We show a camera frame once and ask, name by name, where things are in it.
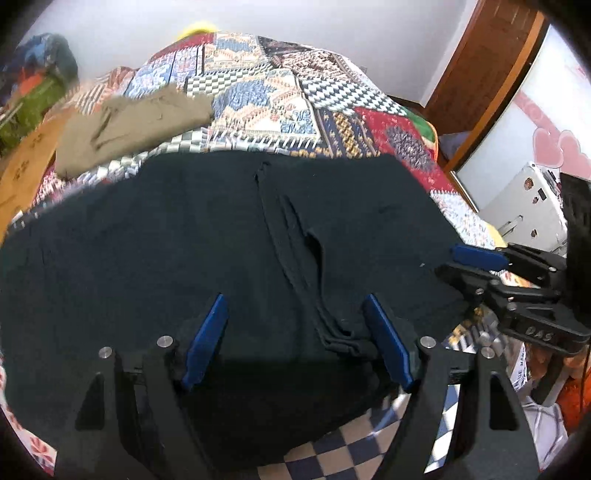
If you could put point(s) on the white appliance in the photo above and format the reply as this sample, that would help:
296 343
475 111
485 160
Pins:
526 203

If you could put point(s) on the black pants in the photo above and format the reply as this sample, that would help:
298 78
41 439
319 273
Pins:
138 254

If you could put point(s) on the green storage box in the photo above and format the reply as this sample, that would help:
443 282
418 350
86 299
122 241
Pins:
32 108

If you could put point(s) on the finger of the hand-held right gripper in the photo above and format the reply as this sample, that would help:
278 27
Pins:
475 257
466 279

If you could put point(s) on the patchwork printed blanket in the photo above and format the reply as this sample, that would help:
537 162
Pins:
258 101

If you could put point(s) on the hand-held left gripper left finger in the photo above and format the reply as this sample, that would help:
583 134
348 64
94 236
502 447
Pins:
207 337

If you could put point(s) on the purple cloth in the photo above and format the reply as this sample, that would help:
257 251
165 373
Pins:
450 143

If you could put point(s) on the olive green pants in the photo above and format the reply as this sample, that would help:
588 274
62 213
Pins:
129 129

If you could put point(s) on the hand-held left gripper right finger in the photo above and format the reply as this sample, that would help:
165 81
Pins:
388 341

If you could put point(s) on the wooden lap table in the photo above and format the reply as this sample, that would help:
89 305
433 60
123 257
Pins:
27 161

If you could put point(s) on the wardrobe sliding door with hearts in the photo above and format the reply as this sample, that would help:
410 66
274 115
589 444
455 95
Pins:
521 120

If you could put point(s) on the brown wooden door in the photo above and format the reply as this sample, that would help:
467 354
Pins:
480 69

